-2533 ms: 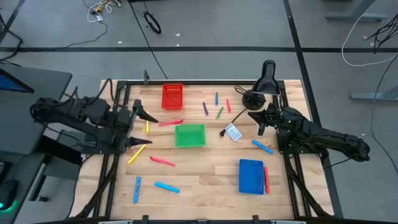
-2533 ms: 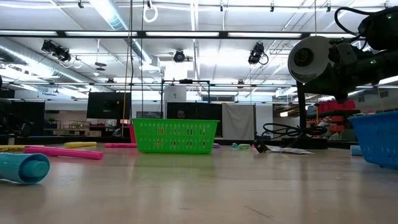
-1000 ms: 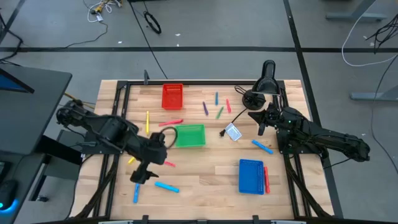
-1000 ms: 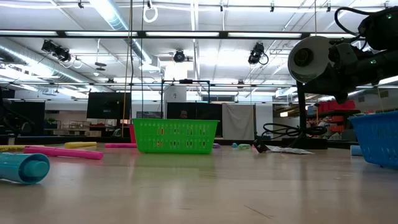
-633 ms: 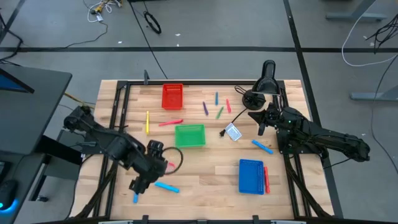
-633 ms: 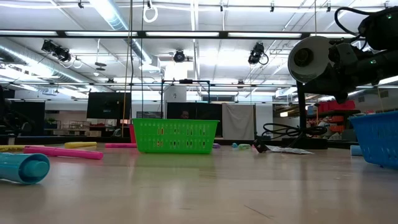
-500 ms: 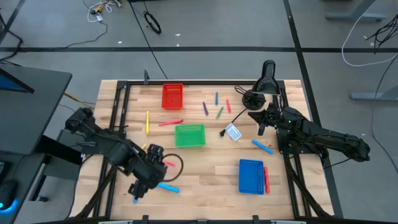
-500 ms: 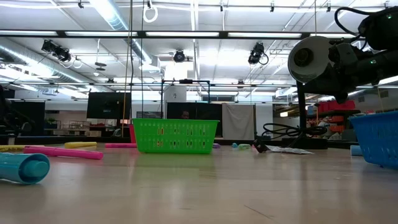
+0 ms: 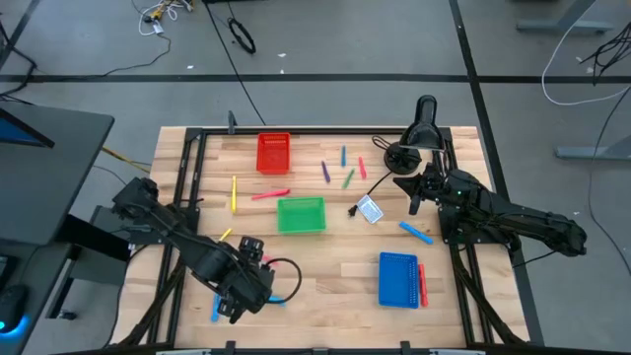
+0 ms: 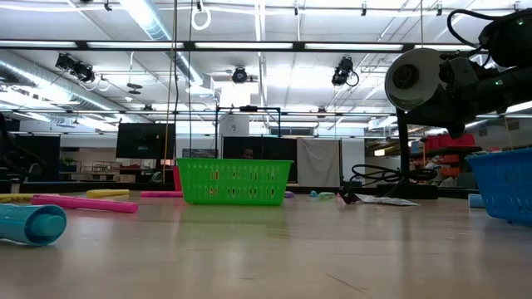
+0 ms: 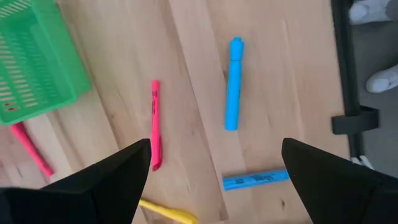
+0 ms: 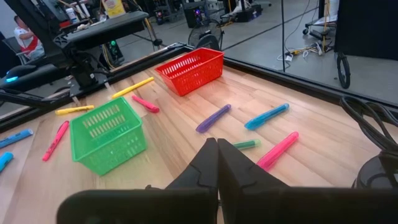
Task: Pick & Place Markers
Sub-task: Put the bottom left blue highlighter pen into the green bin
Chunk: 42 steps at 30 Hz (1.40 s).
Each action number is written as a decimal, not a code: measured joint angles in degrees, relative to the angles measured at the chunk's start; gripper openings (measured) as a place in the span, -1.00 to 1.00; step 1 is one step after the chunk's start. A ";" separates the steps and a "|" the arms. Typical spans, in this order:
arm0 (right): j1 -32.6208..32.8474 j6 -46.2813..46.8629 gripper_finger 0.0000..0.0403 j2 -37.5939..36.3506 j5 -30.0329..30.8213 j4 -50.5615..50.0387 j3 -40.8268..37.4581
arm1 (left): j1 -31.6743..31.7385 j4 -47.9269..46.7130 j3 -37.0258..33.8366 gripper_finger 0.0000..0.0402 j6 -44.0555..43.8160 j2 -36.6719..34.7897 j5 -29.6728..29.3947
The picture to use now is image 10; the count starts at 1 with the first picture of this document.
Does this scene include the blue plastic basket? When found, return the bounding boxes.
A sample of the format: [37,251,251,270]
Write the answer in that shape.
[465,148,532,228]

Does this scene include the red storage bins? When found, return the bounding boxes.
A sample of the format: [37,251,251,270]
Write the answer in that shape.
[424,132,476,151]

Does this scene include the grey hanging cloth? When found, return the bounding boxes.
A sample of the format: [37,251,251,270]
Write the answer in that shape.
[296,137,342,188]

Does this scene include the black wall screen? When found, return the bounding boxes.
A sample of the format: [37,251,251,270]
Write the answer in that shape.
[115,122,177,160]

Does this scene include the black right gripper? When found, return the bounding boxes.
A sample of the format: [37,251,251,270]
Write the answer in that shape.
[410,84,485,140]

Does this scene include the green plastic basket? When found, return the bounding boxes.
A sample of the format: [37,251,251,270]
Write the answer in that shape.
[177,157,294,206]

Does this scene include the black ceiling spotlight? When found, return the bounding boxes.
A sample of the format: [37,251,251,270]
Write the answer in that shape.
[231,66,249,85]
[331,56,361,89]
[54,52,97,84]

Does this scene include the black partition panel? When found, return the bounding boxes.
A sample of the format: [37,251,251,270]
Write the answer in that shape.
[222,136,298,161]

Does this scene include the pink marker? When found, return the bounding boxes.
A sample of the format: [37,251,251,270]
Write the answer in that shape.
[140,190,185,199]
[30,194,140,214]

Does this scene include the red plastic basket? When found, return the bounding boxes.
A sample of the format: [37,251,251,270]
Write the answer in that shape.
[172,164,184,192]

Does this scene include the white hanging cable loop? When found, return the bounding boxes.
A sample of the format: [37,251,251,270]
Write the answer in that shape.
[190,0,212,32]

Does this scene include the clear plastic packet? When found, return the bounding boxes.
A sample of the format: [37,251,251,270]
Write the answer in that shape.
[356,193,421,208]

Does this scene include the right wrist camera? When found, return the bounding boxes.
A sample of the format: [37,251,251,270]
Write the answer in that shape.
[440,56,480,89]

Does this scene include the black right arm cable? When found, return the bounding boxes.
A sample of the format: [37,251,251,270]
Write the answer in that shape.
[446,7,500,50]

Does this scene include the black background rig frame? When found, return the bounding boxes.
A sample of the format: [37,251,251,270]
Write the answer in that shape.
[214,105,283,159]

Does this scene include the black hanging cable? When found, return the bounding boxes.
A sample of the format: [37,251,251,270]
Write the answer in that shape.
[172,0,180,125]
[187,0,195,159]

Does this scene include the black lamp power cable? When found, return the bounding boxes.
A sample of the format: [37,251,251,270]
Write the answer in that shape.
[337,164,438,205]

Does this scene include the black table frame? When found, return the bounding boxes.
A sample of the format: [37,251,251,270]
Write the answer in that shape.
[0,181,466,196]

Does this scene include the yellow marker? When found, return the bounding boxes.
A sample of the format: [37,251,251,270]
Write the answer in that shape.
[0,193,35,204]
[86,189,131,199]

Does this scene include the white square pillar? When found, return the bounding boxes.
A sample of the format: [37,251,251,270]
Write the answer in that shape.
[219,82,251,138]

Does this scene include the silver ventilation duct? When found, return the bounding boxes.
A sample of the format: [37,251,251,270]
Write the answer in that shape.
[0,49,140,124]
[118,0,217,97]

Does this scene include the black beam with light strips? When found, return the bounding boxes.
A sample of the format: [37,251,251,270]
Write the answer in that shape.
[0,39,479,53]

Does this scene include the black storage shelf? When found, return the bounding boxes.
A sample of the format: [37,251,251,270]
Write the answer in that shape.
[409,145,484,190]

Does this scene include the black desk lamp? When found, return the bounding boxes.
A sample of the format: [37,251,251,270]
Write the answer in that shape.
[376,47,452,200]

